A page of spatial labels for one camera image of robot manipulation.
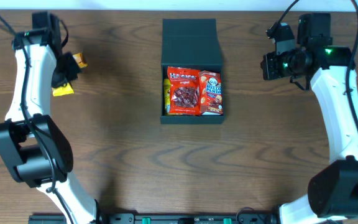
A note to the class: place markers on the red Hacks candy bag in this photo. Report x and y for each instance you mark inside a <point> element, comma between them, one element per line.
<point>184,91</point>

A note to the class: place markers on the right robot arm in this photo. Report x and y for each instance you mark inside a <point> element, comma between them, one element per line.
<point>333,193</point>

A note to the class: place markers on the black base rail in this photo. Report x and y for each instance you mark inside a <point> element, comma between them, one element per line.
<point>242,218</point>

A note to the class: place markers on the yellow snack packet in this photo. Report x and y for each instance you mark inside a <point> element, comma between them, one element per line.
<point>66,89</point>

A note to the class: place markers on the small orange-yellow snack packet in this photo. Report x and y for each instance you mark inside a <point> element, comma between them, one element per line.
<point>80,60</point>

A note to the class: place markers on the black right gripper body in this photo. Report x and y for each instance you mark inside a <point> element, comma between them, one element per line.
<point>281,66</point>

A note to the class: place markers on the red Hello Panda box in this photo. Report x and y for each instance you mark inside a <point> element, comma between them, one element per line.
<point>211,97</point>

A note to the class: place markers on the large yellow snack bag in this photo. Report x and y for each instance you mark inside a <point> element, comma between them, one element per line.
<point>167,88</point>

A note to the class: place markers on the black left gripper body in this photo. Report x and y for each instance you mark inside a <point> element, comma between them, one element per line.
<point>66,71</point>

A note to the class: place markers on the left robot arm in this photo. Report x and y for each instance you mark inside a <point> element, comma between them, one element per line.
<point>32,147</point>

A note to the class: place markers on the black storage box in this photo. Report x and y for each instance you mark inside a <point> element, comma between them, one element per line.
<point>191,43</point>

